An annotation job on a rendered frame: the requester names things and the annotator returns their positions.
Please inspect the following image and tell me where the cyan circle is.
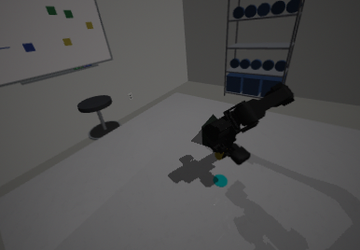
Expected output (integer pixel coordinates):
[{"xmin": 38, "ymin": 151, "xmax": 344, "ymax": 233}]
[{"xmin": 213, "ymin": 174, "xmax": 228, "ymax": 188}]

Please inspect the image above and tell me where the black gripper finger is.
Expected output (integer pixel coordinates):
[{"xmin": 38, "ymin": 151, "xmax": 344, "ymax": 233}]
[{"xmin": 222, "ymin": 150, "xmax": 230, "ymax": 159}]

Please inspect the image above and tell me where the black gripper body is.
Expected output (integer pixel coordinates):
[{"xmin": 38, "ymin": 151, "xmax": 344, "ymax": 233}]
[{"xmin": 227, "ymin": 133, "xmax": 250, "ymax": 165}]

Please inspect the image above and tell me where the yellow tall cylinder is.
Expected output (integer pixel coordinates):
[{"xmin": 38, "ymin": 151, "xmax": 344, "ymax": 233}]
[{"xmin": 215, "ymin": 152, "xmax": 224, "ymax": 160}]

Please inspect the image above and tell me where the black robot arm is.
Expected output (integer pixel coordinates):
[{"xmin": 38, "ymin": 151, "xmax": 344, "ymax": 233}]
[{"xmin": 205, "ymin": 82, "xmax": 294, "ymax": 154}]

